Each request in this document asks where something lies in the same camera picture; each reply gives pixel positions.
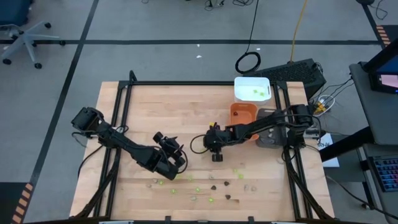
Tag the black computer case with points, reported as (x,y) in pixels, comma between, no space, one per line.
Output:
(289,73)

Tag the grey blue office chair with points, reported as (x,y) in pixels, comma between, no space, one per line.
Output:
(26,39)

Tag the orange plastic bin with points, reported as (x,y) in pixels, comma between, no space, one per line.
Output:
(244,115)

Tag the small black desktop device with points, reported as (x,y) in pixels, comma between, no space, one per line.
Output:
(385,82)

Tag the white paper sheet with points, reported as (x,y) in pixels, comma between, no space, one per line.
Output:
(329,152)

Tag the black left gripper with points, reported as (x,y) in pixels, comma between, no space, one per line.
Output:
(161,161)

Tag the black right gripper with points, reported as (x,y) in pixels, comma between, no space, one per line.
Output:
(217,138)

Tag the black monitor screen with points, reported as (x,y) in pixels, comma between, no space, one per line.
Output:
(384,59)

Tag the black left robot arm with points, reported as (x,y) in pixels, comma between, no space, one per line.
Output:
(124,146)

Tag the dark grey plastic bin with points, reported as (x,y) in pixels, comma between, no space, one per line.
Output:
(264,143)

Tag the black aluminium table frame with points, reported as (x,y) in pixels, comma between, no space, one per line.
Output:
(202,83)

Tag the grey desk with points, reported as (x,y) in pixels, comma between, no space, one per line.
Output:
(379,118)

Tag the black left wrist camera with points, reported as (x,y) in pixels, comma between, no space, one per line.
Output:
(168,143)

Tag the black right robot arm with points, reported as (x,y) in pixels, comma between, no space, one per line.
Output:
(264,123)

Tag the white power strip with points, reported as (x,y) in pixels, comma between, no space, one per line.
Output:
(326,102)

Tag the backlit computer keyboard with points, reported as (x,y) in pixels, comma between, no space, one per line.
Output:
(385,172)

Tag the white plastic bin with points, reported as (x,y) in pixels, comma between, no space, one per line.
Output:
(252,85)

